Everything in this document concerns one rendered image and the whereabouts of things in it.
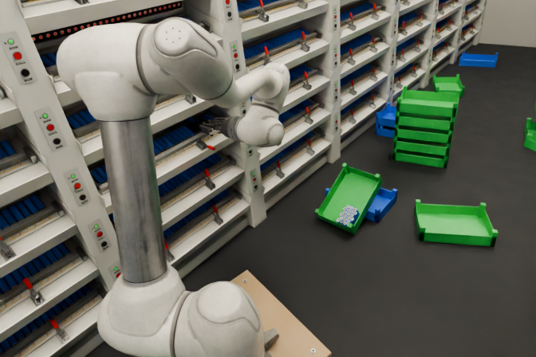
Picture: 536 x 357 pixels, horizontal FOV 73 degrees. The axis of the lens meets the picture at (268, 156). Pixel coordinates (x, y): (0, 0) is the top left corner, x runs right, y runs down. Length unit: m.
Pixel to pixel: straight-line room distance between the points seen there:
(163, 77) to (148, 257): 0.40
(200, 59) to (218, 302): 0.51
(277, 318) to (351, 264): 0.60
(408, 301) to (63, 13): 1.47
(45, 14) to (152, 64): 0.48
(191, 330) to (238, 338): 0.11
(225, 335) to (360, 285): 0.85
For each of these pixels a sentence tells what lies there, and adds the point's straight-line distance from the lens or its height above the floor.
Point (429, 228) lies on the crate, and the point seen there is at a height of 0.00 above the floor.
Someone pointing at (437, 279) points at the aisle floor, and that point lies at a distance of 1.67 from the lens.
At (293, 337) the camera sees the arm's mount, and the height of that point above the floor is 0.29.
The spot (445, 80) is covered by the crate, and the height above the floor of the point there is 0.02.
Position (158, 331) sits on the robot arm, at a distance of 0.93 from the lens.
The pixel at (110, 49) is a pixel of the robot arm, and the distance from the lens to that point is 0.73.
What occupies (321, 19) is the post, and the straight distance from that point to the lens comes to 1.98.
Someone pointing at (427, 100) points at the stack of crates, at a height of 0.32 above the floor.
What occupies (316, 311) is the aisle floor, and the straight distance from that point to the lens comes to 1.51.
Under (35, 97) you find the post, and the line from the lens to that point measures 1.12.
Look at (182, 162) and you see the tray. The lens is 1.40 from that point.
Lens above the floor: 1.23
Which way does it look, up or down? 31 degrees down
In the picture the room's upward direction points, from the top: 7 degrees counter-clockwise
